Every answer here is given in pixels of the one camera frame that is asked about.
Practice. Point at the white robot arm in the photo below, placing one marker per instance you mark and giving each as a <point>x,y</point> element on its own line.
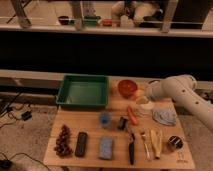
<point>181,90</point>

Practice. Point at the small blue cup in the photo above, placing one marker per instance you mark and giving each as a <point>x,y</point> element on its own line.
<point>105,119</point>

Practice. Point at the orange plastic bowl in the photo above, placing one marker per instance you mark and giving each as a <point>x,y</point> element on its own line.
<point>127,88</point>

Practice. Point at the green plastic tray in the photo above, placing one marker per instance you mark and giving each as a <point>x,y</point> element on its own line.
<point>83,91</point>

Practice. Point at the orange carrot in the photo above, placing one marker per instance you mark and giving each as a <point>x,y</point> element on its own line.
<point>131,116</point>

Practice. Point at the small black box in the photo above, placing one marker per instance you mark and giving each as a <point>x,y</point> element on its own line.
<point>122,123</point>

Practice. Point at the blue sponge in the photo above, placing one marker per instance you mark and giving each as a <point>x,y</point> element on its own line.
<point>106,148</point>

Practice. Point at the silver fork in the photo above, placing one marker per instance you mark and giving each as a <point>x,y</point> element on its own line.
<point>143,136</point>

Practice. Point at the black remote control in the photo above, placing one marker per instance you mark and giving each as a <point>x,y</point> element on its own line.
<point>81,144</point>

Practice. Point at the light blue cloth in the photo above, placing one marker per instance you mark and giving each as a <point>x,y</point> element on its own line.
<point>164,117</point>

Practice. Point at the bunch of dark grapes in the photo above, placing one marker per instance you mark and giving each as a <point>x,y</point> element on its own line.
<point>62,147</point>

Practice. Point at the black power adapter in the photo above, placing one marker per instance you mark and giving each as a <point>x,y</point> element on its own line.
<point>26,115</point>

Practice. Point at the dark metal can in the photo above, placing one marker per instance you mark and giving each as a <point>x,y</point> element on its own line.
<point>175,143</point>

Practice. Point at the black handled knife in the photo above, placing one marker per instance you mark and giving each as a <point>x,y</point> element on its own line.
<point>131,148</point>

